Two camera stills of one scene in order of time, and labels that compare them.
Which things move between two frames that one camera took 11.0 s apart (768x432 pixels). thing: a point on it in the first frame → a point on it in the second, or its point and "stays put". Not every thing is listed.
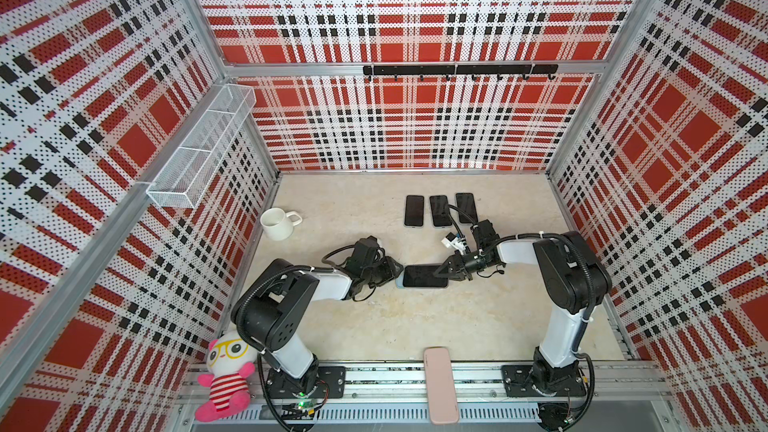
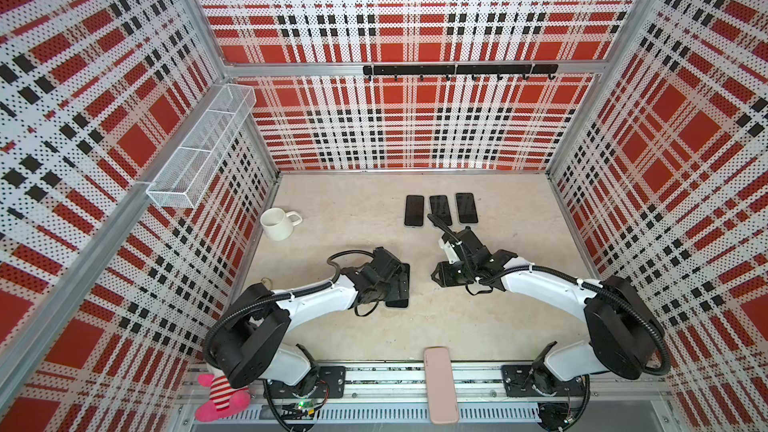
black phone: x=422 y=276 → x=403 y=302
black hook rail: x=524 y=70 stays put
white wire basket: x=180 y=180 stays put
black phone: x=414 y=210 stays put
